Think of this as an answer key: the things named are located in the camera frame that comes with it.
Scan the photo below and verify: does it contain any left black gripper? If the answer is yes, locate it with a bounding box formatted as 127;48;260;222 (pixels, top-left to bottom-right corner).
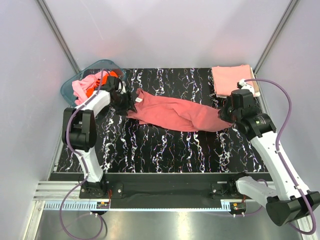
111;91;137;116

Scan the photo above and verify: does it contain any dusty red t-shirt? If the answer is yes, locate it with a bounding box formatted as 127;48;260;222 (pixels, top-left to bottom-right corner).
127;88;232;132

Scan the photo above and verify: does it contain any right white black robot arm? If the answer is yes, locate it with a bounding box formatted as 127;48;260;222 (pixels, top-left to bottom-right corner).
219;79;320;235

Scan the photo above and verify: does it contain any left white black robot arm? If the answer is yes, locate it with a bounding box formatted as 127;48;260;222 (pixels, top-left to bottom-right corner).
62;76;137;198

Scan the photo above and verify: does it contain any folded salmon pink t-shirt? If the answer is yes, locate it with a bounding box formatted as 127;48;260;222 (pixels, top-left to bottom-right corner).
211;64;251;98

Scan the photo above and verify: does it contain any orange shirt in basket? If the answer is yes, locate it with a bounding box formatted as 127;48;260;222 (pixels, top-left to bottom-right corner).
86;71;118;98

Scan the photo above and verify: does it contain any light pink shirt in basket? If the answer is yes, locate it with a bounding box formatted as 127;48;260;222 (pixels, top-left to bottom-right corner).
71;71;104;106

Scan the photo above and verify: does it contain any teal plastic laundry basket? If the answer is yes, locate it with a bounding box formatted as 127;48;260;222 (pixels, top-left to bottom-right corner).
60;59;127;107

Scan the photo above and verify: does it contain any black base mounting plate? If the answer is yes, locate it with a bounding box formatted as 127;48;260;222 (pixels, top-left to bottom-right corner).
48;172;273;210

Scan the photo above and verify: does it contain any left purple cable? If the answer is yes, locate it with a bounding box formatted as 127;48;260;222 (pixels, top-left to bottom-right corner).
58;69;111;240

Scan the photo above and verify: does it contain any aluminium frame rail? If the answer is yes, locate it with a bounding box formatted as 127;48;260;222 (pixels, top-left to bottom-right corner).
33;181;276;212

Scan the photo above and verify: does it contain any left rear aluminium post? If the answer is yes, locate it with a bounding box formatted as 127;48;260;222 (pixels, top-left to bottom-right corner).
35;0;81;74

